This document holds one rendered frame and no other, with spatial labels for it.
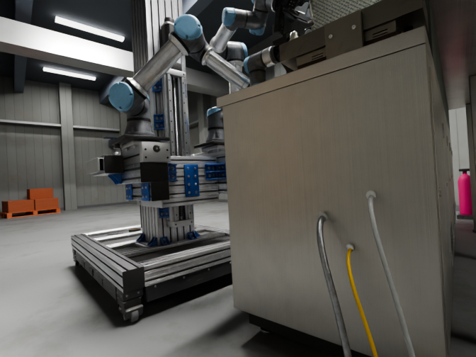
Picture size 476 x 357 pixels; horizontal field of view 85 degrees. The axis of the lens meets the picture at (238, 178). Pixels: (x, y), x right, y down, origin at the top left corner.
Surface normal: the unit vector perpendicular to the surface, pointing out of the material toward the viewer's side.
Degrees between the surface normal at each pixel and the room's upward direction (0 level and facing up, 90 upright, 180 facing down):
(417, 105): 90
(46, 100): 90
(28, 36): 90
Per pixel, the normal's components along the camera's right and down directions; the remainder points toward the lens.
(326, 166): -0.65, 0.03
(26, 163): 0.65, -0.04
